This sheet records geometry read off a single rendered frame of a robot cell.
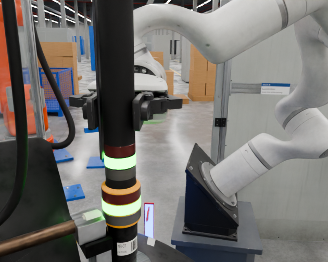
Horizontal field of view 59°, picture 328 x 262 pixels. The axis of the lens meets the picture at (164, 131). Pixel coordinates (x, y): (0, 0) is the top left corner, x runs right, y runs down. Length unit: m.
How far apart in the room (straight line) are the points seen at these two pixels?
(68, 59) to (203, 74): 3.73
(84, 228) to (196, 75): 8.19
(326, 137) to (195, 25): 0.60
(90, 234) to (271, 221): 2.36
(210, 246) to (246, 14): 0.76
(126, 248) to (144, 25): 0.34
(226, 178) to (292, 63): 1.36
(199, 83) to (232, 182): 7.54
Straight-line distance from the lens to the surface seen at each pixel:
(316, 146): 0.96
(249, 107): 2.19
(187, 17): 0.50
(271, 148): 0.99
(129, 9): 0.28
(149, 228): 0.78
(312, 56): 0.80
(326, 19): 0.64
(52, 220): 0.40
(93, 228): 0.32
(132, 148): 0.30
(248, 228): 1.15
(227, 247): 1.06
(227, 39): 0.51
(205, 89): 8.59
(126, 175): 0.31
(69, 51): 8.22
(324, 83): 0.82
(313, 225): 2.76
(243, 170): 1.01
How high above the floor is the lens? 1.57
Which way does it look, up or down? 17 degrees down
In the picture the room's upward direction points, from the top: 1 degrees clockwise
